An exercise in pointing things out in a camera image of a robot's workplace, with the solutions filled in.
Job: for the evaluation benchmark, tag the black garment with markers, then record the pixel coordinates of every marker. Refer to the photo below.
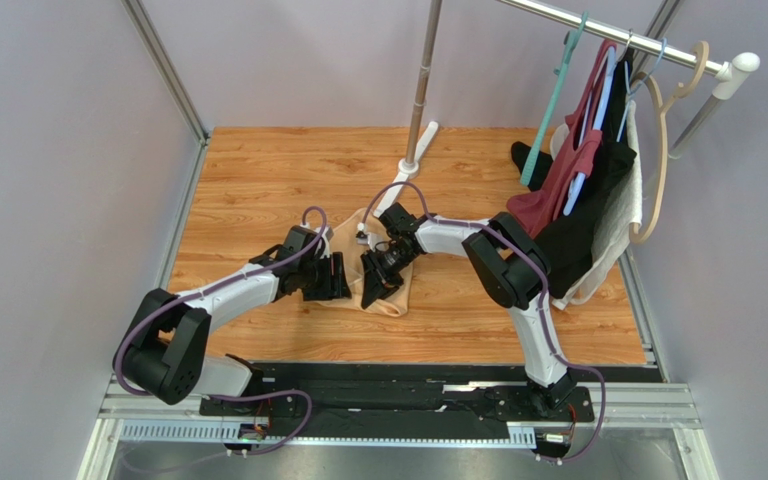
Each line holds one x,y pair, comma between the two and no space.
567,241

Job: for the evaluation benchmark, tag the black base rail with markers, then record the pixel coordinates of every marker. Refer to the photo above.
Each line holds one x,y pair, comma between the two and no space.
415,402

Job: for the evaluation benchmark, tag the white towel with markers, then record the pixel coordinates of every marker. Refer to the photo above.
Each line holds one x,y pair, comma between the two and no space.
623,210

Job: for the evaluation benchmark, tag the teal plastic hanger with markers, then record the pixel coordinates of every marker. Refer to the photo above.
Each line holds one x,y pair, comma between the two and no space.
570,44

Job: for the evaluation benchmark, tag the light blue hanger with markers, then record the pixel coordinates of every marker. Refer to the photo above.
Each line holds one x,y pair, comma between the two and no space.
597,104

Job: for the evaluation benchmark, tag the beige cloth napkin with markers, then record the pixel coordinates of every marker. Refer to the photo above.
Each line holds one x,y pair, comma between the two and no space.
344,240

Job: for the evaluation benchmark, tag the maroon shirt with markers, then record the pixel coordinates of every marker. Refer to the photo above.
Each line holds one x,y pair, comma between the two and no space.
538,208

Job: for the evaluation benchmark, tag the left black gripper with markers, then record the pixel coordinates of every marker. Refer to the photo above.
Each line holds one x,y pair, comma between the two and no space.
334,286

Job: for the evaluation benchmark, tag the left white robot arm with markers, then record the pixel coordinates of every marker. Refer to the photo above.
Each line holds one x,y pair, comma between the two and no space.
163,353

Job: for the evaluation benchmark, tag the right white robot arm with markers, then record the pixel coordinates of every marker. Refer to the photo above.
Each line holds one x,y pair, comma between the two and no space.
511,268

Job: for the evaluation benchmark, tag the metal clothes rack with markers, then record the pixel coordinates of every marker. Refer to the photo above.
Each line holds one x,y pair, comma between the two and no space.
730,76

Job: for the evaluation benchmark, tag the aluminium frame post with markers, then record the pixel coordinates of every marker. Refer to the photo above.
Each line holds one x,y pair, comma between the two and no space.
150,37

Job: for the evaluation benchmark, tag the beige wooden hanger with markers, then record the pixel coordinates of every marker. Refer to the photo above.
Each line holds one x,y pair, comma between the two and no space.
640,234

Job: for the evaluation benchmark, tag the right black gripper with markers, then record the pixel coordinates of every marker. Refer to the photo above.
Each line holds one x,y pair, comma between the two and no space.
380,270

